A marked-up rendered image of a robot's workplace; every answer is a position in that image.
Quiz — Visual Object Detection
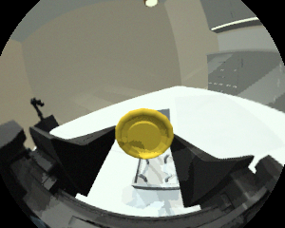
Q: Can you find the yellow plate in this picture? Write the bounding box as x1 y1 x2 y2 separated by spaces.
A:
115 109 174 160

